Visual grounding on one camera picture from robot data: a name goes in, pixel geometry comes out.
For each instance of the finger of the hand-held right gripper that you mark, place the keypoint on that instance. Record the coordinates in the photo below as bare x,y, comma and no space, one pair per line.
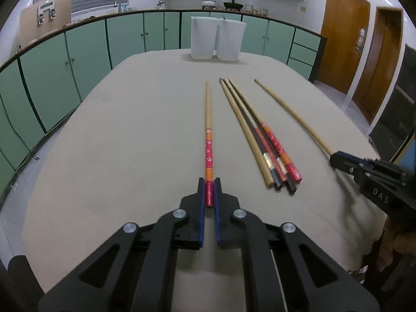
346,164

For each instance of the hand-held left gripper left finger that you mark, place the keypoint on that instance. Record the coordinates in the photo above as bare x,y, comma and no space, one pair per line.
201,214

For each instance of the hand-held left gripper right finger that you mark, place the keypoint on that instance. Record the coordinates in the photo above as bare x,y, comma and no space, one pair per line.
217,214

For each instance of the red floral wooden chopstick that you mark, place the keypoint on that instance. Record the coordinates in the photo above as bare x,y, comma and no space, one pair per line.
209,156

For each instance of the plain wooden chopstick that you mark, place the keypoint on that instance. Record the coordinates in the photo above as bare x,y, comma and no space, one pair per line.
243,126
292,113

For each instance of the white plastic utensil container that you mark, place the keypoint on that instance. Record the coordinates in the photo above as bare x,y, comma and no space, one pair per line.
230,40
203,39

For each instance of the person's right hand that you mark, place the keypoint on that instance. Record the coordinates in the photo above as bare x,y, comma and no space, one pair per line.
401,243

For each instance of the black glass cabinet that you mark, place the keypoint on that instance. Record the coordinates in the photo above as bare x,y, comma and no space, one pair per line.
398,113

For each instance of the wooden door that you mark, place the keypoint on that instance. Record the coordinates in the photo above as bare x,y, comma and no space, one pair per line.
341,35
382,68

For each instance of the beige tablecloth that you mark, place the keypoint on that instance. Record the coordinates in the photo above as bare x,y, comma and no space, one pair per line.
113,136

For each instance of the glass jars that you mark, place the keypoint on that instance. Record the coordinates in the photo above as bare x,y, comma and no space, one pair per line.
255,9

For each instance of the black chair back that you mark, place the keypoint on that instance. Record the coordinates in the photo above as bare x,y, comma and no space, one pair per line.
24,276

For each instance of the black wok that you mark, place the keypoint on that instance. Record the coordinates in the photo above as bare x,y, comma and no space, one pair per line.
233,6

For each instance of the green base cabinets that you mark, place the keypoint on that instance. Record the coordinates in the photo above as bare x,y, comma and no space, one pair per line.
87,52

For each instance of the white cooking pot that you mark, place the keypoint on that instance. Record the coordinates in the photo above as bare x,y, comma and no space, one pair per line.
208,2

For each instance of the metal kettle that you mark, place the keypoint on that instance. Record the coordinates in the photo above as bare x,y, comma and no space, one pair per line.
161,5

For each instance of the metal faucet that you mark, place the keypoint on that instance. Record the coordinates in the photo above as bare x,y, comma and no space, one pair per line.
118,1

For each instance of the white device on cardboard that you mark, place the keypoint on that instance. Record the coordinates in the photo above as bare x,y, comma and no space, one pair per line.
46,9

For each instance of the cardboard panel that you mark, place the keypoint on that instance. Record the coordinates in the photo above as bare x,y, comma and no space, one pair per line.
29,22

